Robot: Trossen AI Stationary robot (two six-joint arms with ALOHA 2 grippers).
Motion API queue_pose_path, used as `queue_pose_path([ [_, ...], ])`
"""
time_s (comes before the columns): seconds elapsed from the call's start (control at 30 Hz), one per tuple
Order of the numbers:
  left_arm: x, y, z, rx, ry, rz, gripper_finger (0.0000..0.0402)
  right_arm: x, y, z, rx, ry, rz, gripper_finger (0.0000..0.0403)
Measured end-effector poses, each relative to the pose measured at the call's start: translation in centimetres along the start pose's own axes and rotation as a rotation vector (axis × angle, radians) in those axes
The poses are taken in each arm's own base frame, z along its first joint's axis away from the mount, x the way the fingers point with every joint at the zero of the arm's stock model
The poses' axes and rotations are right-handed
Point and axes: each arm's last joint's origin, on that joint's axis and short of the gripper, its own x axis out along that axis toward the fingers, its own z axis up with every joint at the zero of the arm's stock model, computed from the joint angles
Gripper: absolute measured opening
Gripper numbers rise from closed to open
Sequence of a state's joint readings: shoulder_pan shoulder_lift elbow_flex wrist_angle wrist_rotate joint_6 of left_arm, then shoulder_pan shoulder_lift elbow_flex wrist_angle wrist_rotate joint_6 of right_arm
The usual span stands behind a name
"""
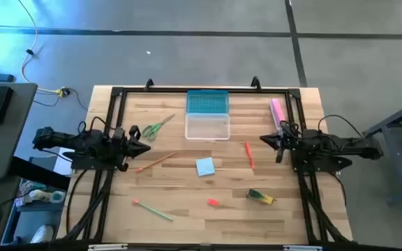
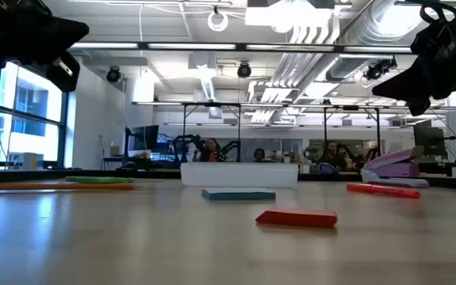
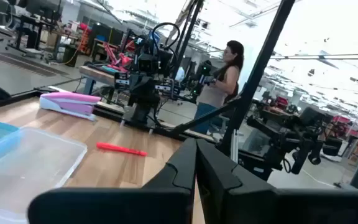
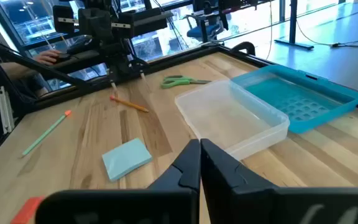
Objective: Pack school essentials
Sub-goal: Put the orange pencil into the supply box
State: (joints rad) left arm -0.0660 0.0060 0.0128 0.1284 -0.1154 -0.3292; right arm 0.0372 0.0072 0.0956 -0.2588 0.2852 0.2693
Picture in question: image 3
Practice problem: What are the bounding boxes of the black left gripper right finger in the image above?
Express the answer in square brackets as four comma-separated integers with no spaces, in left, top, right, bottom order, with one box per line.
[196,138,358,224]

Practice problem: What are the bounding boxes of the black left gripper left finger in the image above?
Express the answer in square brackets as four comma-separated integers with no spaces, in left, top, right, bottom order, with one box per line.
[27,138,198,224]

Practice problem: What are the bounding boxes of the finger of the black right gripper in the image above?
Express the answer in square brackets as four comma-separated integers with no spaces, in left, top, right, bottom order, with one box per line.
[144,77,162,107]
[129,75,145,106]

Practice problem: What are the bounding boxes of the red pen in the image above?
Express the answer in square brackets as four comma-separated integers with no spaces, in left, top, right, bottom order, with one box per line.
[96,141,149,157]

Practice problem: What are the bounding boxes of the wooden background table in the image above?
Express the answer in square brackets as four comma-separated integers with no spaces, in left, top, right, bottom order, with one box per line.
[78,64,118,96]

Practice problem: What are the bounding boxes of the pink white stapler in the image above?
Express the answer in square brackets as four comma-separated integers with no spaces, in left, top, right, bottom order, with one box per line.
[39,91,103,122]

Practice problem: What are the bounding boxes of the black bin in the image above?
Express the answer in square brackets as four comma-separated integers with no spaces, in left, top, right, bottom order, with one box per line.
[62,44,80,68]

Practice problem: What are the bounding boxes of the person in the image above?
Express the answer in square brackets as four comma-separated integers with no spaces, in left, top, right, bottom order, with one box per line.
[192,40,246,136]

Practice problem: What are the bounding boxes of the clear plastic container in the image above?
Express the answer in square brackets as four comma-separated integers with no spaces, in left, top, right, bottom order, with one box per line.
[0,126,88,224]

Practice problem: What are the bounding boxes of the black background desk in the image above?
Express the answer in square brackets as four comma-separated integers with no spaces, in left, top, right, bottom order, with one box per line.
[6,13,62,60]

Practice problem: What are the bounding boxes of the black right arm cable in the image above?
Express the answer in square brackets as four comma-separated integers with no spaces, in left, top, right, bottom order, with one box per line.
[150,21,181,68]

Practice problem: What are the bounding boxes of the black aluminium rig frame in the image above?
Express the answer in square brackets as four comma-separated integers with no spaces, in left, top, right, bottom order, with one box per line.
[0,0,296,156]

